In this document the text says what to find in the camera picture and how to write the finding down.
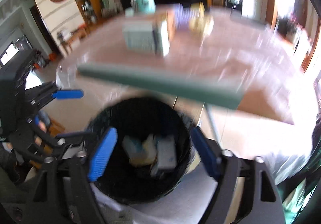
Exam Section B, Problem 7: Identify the red blue medicine box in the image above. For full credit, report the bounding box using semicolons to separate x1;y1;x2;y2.
122;134;157;166

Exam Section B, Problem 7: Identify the clear dental floss box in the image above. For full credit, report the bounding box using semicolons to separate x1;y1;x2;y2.
150;136;177;177

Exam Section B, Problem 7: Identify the white green medicine box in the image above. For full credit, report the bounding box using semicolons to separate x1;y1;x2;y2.
122;20;170;57

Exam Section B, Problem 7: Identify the brown cardboard box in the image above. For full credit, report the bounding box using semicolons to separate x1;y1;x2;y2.
156;10;176;42

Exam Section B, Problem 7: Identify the beige tissue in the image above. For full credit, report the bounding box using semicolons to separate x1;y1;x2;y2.
189;2;214;38

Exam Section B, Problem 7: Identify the black trash bin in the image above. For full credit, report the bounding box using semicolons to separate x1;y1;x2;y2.
87;97;195;204

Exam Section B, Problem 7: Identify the teal patterned mug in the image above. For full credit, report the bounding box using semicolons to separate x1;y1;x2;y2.
131;0;156;13

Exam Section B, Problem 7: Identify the purple hair roller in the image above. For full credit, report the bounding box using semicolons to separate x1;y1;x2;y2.
174;4;190;29

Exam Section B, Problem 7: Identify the round table with plastic cover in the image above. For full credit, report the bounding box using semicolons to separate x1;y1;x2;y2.
57;8;318;125

